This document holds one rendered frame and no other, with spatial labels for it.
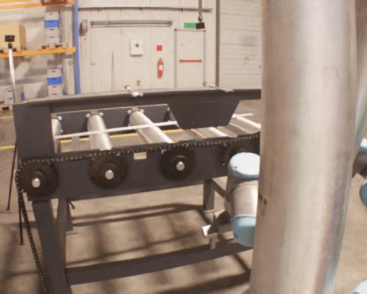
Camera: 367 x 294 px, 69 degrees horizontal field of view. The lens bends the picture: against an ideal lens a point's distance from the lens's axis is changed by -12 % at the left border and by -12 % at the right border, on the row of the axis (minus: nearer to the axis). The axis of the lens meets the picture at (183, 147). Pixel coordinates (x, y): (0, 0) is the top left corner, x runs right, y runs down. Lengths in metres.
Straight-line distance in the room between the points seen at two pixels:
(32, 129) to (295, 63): 1.08
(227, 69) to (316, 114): 11.16
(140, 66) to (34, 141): 9.30
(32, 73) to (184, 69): 5.14
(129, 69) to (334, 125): 10.13
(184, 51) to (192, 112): 9.47
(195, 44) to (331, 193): 10.67
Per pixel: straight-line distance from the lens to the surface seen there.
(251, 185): 0.68
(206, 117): 1.36
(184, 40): 10.78
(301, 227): 0.32
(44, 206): 1.33
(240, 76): 11.73
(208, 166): 1.41
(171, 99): 1.30
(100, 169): 1.21
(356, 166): 1.03
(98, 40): 10.26
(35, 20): 10.40
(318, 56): 0.31
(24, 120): 1.25
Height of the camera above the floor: 1.32
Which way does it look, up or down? 18 degrees down
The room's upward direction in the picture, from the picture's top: straight up
